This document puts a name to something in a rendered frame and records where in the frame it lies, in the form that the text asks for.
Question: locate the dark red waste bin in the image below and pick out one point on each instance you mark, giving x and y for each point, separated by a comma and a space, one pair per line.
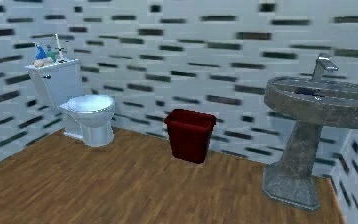
189, 135

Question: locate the white toilet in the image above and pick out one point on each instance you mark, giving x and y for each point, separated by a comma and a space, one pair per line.
87, 113

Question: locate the green bottle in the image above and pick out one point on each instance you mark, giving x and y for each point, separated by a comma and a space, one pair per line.
51, 53

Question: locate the beige cloth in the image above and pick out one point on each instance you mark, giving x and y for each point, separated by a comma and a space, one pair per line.
43, 62

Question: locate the silver sink faucet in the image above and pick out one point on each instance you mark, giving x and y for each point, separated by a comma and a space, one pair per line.
323, 65

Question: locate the grey stone pedestal sink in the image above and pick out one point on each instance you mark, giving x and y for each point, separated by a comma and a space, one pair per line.
307, 110

